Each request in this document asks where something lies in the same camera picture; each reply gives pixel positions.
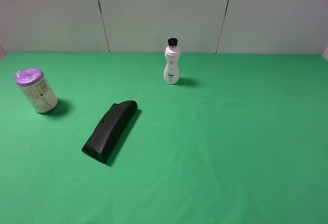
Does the black leather glasses case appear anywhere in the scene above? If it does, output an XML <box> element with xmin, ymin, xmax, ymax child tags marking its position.
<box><xmin>81</xmin><ymin>100</ymin><xmax>138</xmax><ymax>164</ymax></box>

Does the white bottle with black brush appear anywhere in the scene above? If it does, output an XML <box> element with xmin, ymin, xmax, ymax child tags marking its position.
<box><xmin>163</xmin><ymin>38</ymin><xmax>180</xmax><ymax>85</ymax></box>

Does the purple garbage bag roll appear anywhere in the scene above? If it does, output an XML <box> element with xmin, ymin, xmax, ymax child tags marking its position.
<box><xmin>15</xmin><ymin>68</ymin><xmax>58</xmax><ymax>114</ymax></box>

